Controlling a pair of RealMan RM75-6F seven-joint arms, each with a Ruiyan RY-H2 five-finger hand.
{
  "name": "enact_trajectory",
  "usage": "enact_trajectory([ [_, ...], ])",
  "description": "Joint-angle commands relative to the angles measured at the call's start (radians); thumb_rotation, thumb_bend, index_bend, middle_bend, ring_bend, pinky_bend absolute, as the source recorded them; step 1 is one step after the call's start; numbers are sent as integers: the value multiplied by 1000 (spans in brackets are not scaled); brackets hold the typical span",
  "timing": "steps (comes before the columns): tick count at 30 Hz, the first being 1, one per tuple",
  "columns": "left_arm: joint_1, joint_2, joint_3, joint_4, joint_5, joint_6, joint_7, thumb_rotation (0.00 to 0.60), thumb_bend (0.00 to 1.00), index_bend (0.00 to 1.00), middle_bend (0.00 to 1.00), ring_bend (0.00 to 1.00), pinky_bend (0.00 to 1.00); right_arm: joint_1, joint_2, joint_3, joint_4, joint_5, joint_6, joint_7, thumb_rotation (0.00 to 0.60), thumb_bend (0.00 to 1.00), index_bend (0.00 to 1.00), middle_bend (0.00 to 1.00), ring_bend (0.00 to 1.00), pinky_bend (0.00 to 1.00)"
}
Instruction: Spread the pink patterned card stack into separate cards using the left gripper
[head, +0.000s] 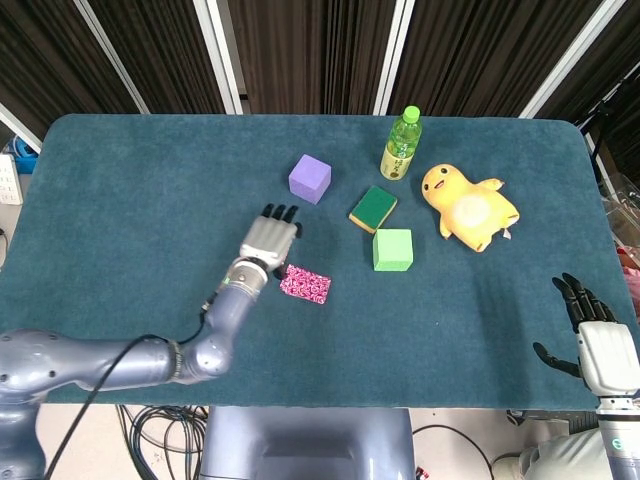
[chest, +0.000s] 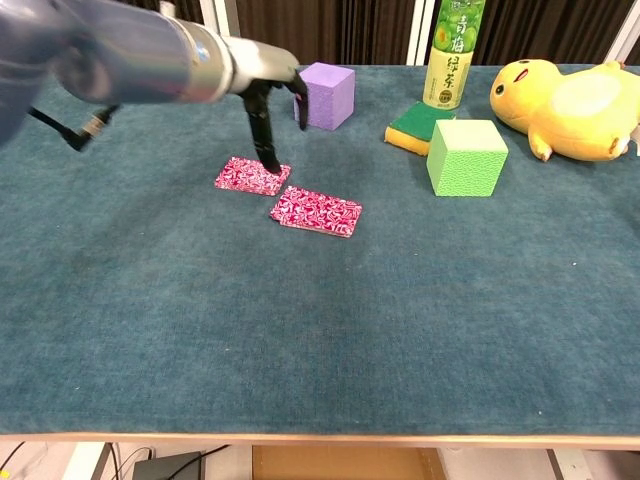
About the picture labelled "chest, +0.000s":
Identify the green foam cube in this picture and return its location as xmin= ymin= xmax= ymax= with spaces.
xmin=426 ymin=118 xmax=510 ymax=198

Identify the yellow green sponge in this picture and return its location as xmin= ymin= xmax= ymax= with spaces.
xmin=383 ymin=100 xmax=457 ymax=157

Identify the brown cardboard box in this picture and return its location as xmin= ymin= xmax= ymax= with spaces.
xmin=251 ymin=444 xmax=446 ymax=480

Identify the pink patterned card stack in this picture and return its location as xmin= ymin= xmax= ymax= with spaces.
xmin=214 ymin=155 xmax=293 ymax=196

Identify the dark pleated curtain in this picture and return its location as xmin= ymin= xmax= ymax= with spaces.
xmin=159 ymin=0 xmax=640 ymax=68

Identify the purple foam cube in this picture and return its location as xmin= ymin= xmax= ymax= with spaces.
xmin=291 ymin=61 xmax=357 ymax=132

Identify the white table leg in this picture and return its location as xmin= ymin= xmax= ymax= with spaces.
xmin=547 ymin=448 xmax=589 ymax=480
xmin=62 ymin=442 xmax=109 ymax=480

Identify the white frame post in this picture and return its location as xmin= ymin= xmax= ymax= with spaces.
xmin=198 ymin=0 xmax=245 ymax=41
xmin=405 ymin=0 xmax=436 ymax=66
xmin=607 ymin=0 xmax=640 ymax=65

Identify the teal table cloth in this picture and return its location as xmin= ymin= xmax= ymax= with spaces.
xmin=0 ymin=64 xmax=640 ymax=437

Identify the dark grey box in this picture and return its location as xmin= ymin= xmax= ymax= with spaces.
xmin=132 ymin=451 xmax=206 ymax=480

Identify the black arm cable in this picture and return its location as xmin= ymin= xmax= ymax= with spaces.
xmin=28 ymin=103 xmax=122 ymax=154

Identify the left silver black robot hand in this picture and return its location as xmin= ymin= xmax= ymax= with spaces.
xmin=229 ymin=35 xmax=310 ymax=176

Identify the yellow plush toy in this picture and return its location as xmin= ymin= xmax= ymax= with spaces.
xmin=489 ymin=58 xmax=640 ymax=163

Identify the green tea bottle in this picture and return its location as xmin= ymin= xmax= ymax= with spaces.
xmin=422 ymin=0 xmax=487 ymax=111

